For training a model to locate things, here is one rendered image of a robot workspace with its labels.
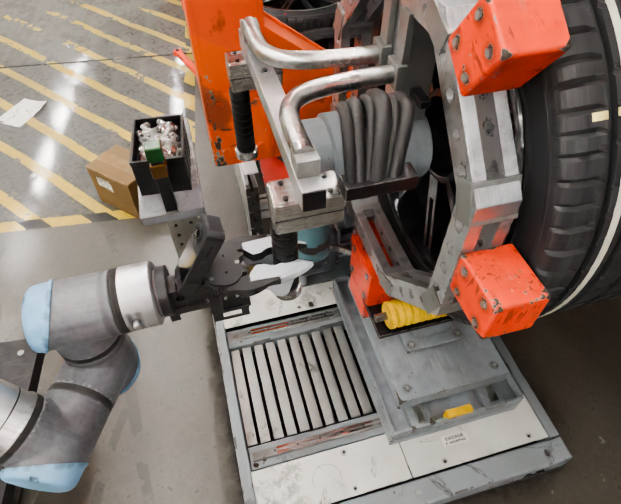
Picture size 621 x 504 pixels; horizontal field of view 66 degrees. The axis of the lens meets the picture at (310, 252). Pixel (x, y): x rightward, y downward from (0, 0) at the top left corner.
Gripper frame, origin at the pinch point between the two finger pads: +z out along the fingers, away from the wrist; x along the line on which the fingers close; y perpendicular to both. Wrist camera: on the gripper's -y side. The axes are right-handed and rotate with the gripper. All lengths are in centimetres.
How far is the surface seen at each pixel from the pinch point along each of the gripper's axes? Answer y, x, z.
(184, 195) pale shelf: 38, -60, -18
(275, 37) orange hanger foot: -1, -62, 11
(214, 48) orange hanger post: -1, -60, -3
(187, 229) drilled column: 65, -73, -21
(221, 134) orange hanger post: 20, -59, -5
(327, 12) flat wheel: 33, -146, 50
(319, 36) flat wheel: 33, -128, 41
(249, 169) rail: 44, -73, 2
